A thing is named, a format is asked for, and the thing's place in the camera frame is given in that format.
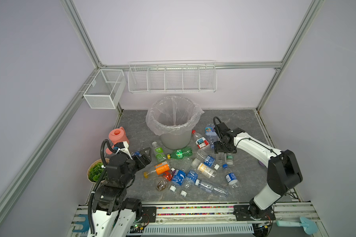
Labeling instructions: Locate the white slotted cable duct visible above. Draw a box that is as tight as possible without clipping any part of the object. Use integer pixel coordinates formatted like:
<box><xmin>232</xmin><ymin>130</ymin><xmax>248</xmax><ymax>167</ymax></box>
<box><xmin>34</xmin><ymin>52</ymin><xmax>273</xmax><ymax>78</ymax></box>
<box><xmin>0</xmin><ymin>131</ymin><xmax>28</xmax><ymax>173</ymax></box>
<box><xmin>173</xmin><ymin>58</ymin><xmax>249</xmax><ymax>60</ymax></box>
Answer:
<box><xmin>142</xmin><ymin>224</ymin><xmax>254</xmax><ymax>237</ymax></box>

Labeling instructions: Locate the colourful label blue-cap bottle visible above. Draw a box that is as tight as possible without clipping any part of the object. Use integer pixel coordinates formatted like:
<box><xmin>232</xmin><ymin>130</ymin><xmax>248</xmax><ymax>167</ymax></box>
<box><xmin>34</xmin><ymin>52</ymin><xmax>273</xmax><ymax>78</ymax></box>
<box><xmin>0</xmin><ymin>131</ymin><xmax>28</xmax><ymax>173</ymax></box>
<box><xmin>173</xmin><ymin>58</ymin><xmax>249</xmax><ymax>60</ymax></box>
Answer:
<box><xmin>204</xmin><ymin>123</ymin><xmax>219</xmax><ymax>149</ymax></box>

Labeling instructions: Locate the small blue-cap water bottle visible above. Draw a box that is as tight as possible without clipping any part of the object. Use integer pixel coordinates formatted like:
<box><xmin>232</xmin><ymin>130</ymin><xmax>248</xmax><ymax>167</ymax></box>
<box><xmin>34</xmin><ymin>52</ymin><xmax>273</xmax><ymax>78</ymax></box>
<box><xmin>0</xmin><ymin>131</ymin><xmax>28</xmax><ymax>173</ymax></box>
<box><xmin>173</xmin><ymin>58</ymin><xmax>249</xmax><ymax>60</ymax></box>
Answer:
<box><xmin>222</xmin><ymin>164</ymin><xmax>239</xmax><ymax>188</ymax></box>

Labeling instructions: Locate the cream label green-band bottle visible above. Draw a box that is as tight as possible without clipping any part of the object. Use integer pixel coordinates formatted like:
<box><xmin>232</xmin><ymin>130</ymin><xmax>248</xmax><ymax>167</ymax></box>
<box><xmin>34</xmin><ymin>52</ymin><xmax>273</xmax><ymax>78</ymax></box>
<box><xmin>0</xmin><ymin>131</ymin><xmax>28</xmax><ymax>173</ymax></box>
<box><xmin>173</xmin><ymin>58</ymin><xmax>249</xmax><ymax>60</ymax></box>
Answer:
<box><xmin>226</xmin><ymin>154</ymin><xmax>234</xmax><ymax>166</ymax></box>

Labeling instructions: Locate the pink watering can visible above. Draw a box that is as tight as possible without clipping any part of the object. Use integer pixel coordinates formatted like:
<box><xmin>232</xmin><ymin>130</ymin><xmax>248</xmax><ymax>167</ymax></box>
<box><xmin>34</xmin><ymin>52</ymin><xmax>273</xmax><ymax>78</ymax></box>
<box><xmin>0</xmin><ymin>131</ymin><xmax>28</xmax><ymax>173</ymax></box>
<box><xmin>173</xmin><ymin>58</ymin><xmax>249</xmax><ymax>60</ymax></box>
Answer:
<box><xmin>108</xmin><ymin>127</ymin><xmax>130</xmax><ymax>149</ymax></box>

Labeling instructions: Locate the long clear crushed bottle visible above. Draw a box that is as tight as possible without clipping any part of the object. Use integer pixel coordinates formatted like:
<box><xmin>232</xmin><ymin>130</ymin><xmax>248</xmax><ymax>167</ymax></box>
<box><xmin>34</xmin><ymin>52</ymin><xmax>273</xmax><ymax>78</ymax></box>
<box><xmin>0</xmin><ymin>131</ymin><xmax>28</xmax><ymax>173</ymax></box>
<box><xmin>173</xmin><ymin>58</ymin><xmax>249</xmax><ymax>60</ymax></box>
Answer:
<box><xmin>195</xmin><ymin>179</ymin><xmax>228</xmax><ymax>198</ymax></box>

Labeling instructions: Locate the blue yellow garden fork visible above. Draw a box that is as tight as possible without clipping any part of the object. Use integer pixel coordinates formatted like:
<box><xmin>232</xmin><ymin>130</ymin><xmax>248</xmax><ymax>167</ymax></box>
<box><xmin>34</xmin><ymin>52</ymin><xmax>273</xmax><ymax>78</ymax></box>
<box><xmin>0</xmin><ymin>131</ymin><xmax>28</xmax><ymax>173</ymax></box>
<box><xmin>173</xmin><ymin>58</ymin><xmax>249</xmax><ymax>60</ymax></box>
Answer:
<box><xmin>72</xmin><ymin>214</ymin><xmax>90</xmax><ymax>233</ymax></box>

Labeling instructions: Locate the white yellow label bottle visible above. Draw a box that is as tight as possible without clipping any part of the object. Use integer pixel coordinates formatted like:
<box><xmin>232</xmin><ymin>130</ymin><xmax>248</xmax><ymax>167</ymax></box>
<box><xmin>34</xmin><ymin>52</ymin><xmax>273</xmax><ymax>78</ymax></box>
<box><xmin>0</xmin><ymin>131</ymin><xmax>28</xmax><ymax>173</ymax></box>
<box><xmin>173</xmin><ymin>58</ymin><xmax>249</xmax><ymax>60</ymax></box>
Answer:
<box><xmin>191</xmin><ymin>159</ymin><xmax>217</xmax><ymax>178</ymax></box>

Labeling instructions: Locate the small white mesh basket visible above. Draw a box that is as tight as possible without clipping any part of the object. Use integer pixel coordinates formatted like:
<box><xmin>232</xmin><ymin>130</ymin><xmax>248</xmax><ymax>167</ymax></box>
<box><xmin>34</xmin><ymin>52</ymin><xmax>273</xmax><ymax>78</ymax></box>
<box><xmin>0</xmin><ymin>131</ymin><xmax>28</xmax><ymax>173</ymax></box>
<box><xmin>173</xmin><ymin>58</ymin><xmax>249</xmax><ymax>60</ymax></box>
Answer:
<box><xmin>83</xmin><ymin>69</ymin><xmax>127</xmax><ymax>109</ymax></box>

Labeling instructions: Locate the bowl of green plant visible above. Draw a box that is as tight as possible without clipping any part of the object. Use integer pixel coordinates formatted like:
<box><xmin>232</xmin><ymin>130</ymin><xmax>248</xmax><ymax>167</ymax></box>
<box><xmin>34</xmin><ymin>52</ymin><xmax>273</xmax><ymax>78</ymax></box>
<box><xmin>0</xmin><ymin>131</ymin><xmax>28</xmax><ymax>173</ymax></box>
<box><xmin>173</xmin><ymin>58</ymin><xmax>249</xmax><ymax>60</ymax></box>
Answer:
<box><xmin>87</xmin><ymin>159</ymin><xmax>104</xmax><ymax>183</ymax></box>

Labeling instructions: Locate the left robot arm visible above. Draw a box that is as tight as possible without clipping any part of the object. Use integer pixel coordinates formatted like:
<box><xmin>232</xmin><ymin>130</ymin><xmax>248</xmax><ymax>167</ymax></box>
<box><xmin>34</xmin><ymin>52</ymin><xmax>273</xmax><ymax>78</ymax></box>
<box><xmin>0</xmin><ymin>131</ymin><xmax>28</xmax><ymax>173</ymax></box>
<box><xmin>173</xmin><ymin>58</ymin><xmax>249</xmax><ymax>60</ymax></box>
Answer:
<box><xmin>88</xmin><ymin>139</ymin><xmax>152</xmax><ymax>237</ymax></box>

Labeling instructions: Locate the tall clear bottle white cap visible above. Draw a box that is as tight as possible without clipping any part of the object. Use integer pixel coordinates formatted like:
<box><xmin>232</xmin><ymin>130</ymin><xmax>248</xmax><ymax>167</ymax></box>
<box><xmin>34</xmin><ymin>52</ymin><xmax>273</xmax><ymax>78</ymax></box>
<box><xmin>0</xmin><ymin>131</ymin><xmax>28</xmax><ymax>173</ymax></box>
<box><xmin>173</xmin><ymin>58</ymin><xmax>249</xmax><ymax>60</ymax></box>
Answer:
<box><xmin>217</xmin><ymin>153</ymin><xmax>226</xmax><ymax>166</ymax></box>

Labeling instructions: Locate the long white wire basket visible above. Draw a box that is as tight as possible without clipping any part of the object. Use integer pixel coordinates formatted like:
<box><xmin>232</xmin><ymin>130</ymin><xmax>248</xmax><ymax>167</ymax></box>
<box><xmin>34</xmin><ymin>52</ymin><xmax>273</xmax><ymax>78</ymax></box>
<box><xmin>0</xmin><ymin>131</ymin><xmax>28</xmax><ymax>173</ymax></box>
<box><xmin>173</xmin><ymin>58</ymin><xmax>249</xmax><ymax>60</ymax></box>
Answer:
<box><xmin>128</xmin><ymin>60</ymin><xmax>218</xmax><ymax>93</ymax></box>

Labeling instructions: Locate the clear plastic bin liner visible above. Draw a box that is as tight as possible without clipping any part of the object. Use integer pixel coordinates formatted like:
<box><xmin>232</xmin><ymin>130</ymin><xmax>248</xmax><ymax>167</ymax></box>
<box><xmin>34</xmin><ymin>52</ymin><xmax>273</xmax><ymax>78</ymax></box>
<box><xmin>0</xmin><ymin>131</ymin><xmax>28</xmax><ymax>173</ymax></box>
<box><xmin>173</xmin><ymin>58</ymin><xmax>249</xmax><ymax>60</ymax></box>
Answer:
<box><xmin>145</xmin><ymin>96</ymin><xmax>204</xmax><ymax>136</ymax></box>

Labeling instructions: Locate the blue label crushed bottle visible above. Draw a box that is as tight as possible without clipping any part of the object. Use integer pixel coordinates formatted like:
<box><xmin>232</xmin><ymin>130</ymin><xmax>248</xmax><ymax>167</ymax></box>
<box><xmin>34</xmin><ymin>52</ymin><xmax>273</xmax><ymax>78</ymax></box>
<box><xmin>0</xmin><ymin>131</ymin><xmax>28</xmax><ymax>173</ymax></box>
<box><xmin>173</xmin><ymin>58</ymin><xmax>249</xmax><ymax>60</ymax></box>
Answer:
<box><xmin>195</xmin><ymin>150</ymin><xmax>220</xmax><ymax>170</ymax></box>

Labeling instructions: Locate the teal garden shovel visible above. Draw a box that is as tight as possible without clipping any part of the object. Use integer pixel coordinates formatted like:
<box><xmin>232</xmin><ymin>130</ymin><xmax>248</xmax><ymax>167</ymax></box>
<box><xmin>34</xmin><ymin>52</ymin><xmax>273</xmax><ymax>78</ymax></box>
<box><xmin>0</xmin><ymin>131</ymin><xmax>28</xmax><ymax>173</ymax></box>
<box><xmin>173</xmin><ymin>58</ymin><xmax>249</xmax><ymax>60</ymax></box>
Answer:
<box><xmin>276</xmin><ymin>217</ymin><xmax>318</xmax><ymax>235</ymax></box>

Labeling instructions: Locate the pocari sweat bottle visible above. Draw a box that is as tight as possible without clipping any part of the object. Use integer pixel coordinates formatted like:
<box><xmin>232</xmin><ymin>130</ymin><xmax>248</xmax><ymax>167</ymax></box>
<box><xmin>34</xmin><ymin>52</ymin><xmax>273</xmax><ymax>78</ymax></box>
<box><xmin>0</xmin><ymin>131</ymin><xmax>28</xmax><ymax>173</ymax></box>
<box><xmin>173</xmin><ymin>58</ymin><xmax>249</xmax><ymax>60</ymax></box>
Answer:
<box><xmin>181</xmin><ymin>170</ymin><xmax>198</xmax><ymax>197</ymax></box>
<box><xmin>169</xmin><ymin>169</ymin><xmax>187</xmax><ymax>192</ymax></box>
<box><xmin>132</xmin><ymin>151</ymin><xmax>142</xmax><ymax>157</ymax></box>

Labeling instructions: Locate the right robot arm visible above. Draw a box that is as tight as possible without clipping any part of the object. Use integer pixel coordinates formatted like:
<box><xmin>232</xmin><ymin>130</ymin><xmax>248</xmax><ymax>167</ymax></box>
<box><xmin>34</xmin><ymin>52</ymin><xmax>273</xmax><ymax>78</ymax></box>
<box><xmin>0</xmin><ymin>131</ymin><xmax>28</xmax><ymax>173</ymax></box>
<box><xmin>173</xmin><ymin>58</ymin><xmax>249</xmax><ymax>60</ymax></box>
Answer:
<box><xmin>213</xmin><ymin>117</ymin><xmax>303</xmax><ymax>220</ymax></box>

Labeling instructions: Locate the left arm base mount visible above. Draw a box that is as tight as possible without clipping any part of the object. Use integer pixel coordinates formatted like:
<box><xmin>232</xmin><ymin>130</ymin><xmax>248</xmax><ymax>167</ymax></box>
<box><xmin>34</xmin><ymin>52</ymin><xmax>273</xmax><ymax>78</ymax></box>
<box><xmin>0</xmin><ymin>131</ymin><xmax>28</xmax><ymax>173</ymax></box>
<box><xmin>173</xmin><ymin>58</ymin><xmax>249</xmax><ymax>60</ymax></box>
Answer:
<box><xmin>136</xmin><ymin>206</ymin><xmax>157</xmax><ymax>224</ymax></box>

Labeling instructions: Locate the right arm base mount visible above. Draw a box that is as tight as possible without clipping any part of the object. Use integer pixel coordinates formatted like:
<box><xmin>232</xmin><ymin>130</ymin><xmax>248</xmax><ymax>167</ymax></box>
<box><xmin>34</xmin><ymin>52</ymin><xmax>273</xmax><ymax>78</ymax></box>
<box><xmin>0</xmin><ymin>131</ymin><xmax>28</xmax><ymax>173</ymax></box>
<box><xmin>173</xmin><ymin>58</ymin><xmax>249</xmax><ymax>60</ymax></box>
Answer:
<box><xmin>233</xmin><ymin>204</ymin><xmax>276</xmax><ymax>221</ymax></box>

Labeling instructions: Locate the brown tea bottle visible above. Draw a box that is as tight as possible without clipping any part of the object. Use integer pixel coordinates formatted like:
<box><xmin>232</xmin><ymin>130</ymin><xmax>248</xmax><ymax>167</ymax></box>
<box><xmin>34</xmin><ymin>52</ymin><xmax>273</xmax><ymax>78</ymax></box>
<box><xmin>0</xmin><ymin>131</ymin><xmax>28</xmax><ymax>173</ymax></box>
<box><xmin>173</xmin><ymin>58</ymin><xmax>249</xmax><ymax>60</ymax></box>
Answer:
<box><xmin>155</xmin><ymin>177</ymin><xmax>169</xmax><ymax>192</ymax></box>

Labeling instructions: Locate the green soda bottle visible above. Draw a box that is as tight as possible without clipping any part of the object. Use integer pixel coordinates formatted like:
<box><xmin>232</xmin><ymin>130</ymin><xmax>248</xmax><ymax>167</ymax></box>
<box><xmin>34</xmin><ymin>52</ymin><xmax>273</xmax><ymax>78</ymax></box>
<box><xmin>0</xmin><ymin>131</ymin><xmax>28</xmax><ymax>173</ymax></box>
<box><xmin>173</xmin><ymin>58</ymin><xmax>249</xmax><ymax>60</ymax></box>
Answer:
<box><xmin>167</xmin><ymin>147</ymin><xmax>192</xmax><ymax>160</ymax></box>

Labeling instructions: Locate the orange label bottle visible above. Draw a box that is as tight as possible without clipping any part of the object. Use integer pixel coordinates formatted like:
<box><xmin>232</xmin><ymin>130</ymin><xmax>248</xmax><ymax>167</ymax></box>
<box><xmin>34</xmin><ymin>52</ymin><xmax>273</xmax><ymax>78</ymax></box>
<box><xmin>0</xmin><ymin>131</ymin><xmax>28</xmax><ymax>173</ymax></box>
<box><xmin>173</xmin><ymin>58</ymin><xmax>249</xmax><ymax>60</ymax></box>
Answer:
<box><xmin>143</xmin><ymin>162</ymin><xmax>171</xmax><ymax>179</ymax></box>

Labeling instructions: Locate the grey mesh trash bin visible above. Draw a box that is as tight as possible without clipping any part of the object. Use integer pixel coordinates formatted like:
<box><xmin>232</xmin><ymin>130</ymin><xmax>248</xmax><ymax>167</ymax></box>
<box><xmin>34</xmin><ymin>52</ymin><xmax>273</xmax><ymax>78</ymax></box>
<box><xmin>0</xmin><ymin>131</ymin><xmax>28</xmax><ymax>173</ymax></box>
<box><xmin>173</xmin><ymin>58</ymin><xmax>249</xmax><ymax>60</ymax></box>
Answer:
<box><xmin>160</xmin><ymin>131</ymin><xmax>191</xmax><ymax>150</ymax></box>

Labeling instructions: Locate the red white label bottle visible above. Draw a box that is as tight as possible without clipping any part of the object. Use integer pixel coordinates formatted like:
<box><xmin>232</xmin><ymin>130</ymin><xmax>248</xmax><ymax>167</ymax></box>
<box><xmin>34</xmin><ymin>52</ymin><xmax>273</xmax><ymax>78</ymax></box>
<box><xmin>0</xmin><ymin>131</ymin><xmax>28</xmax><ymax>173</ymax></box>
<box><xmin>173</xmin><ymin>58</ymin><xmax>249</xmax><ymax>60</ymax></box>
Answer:
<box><xmin>191</xmin><ymin>130</ymin><xmax>210</xmax><ymax>149</ymax></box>

